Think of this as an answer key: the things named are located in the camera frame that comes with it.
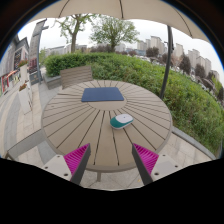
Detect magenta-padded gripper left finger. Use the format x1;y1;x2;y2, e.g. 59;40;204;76
41;143;92;186

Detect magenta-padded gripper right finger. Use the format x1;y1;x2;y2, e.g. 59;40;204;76
131;143;184;186

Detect white and teal computer mouse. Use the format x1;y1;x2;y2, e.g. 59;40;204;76
110;113;134;130

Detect dark blue mouse pad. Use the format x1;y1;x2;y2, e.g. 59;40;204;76
81;86;125;103

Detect grey metal chair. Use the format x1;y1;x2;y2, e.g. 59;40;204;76
4;128;46;161

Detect green hedge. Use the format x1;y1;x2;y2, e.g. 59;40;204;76
44;52;224;154

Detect white planter with flowers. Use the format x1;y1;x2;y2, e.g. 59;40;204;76
18;59;30;84
18;81;34;114

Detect slatted wooden chair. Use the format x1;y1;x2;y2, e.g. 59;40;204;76
59;65;94;90

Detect dark curved umbrella pole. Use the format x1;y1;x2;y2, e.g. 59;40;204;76
159;25;175;100

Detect far apartment buildings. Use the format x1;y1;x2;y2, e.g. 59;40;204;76
136;35;221;81

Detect grey shop building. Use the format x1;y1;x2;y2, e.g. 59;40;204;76
0;34;31;98

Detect tall grey sign pillar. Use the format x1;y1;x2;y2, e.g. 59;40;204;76
28;18;49;84

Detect tall bare-trunk tree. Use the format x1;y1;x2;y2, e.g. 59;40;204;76
53;13;98;54

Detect round leafy tree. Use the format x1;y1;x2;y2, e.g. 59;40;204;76
89;14;140;53

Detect beige patio umbrella canopy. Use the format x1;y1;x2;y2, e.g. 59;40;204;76
28;0;211;43

